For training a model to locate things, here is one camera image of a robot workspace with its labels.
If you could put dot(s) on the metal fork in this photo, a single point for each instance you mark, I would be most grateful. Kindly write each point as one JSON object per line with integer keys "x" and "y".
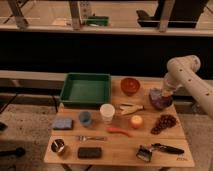
{"x": 85, "y": 138}

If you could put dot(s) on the blue sponge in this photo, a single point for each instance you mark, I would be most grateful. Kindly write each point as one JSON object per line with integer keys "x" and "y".
{"x": 62, "y": 124}

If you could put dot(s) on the purple grapes bunch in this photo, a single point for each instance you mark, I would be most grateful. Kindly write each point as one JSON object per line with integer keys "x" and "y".
{"x": 163, "y": 122}

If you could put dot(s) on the red bowl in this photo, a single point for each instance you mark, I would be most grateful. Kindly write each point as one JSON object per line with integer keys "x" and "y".
{"x": 130, "y": 86}

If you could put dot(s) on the banana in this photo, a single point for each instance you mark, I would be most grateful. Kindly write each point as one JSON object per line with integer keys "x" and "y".
{"x": 130, "y": 108}

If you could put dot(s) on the green plastic tray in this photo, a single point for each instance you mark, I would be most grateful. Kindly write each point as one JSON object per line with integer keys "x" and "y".
{"x": 86, "y": 90}

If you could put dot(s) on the metal cup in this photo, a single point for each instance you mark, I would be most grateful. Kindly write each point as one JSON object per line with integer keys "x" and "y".
{"x": 58, "y": 146}

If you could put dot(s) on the black handled peeler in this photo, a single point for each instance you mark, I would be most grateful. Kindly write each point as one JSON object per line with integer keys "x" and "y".
{"x": 145, "y": 152}

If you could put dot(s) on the blue cup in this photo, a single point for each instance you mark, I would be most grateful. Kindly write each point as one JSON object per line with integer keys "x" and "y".
{"x": 85, "y": 118}

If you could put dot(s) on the yellow apple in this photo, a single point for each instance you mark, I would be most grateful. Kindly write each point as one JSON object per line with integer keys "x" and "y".
{"x": 136, "y": 121}

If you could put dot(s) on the black eraser block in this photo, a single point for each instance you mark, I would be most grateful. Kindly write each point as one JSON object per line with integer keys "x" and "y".
{"x": 89, "y": 152}

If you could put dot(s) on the orange carrot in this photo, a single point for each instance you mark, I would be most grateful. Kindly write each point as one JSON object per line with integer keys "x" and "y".
{"x": 118, "y": 130}

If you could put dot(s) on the white cup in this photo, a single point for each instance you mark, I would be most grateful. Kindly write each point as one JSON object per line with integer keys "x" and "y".
{"x": 107, "y": 112}

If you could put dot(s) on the green box on shelf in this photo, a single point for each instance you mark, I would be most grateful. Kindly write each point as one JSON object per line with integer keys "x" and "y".
{"x": 97, "y": 20}

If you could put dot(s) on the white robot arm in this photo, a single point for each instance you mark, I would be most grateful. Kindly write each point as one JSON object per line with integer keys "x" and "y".
{"x": 182, "y": 71}

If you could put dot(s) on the blue towel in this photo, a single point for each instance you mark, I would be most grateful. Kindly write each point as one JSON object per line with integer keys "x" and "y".
{"x": 159, "y": 101}

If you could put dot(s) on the black object on shelf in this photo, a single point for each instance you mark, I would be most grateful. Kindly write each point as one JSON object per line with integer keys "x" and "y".
{"x": 185, "y": 14}

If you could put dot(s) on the purple bowl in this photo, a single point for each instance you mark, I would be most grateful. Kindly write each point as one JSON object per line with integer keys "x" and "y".
{"x": 158, "y": 92}

